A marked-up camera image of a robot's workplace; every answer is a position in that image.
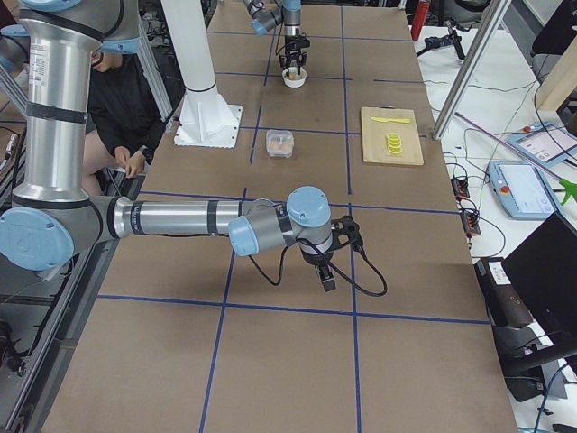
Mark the red cylinder bottle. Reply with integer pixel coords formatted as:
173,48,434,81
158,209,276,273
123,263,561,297
410,0,431,41

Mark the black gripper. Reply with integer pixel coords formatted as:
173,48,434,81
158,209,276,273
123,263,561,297
278,34,310,75
298,238,336,292

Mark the bamboo cutting board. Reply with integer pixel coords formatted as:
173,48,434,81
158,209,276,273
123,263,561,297
361,106,424,166

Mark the teach pendant near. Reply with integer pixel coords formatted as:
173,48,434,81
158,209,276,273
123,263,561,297
488,161,559,220

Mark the clear plastic egg box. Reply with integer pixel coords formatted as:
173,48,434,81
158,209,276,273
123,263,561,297
266,129,294,158

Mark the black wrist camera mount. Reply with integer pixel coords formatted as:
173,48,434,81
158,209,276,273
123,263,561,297
330,216,364,253

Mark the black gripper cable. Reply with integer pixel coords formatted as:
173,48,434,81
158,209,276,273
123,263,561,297
250,243,389,298

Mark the teach pendant far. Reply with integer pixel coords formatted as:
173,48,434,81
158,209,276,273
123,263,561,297
507,122,576,168

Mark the reacher grabber tool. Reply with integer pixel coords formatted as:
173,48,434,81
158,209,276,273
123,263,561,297
454,112,577,206

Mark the yellow plastic knife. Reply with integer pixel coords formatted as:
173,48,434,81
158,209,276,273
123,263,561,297
371,116,411,124

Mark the aluminium frame post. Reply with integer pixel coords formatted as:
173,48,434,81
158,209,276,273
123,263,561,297
432,0,511,140

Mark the teach pendant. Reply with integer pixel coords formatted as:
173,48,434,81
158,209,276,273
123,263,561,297
488,161,559,220
507,122,576,168

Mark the person in black shirt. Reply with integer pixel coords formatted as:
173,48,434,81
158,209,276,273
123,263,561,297
82,51,166,196

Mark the white round bowl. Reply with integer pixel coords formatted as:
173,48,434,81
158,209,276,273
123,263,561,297
281,67,307,88

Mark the black monitor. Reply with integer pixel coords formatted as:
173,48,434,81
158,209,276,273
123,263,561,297
503,212,576,336

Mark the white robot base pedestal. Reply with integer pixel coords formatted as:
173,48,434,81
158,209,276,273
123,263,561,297
161,0,243,149

